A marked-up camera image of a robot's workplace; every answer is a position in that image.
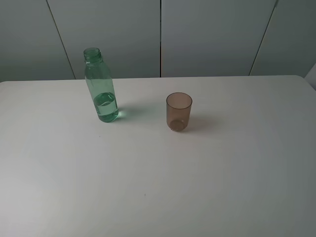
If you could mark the pink translucent plastic cup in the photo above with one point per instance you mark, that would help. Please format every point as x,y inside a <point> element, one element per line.
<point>178,109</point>

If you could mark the green transparent plastic bottle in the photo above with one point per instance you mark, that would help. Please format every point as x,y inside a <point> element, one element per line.
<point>100,85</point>

